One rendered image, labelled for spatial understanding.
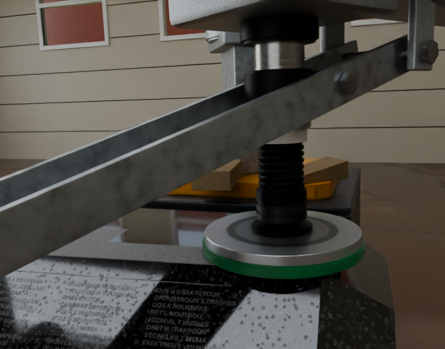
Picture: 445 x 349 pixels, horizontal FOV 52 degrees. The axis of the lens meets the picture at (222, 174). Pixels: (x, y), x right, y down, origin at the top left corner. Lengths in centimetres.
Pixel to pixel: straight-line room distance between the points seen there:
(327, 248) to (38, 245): 32
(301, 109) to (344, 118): 614
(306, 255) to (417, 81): 621
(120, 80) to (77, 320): 718
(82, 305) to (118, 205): 24
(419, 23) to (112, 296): 55
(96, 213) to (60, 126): 801
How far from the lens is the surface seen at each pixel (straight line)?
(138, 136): 54
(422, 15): 71
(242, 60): 132
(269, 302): 55
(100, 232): 76
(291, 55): 58
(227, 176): 112
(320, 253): 54
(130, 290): 60
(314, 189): 118
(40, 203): 39
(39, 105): 864
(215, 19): 57
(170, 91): 731
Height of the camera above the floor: 101
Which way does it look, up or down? 10 degrees down
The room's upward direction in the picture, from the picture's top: 2 degrees counter-clockwise
